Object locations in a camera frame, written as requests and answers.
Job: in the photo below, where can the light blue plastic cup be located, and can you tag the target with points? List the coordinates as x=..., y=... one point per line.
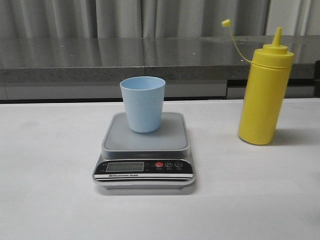
x=143, y=98

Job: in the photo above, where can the yellow squeeze bottle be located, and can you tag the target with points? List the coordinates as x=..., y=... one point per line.
x=270, y=69

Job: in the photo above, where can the digital kitchen scale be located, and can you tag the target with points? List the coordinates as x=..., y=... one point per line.
x=161, y=159

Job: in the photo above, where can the grey stone counter ledge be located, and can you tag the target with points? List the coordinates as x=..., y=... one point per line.
x=110, y=60

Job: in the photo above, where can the grey curtain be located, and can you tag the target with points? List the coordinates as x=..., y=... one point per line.
x=155, y=18

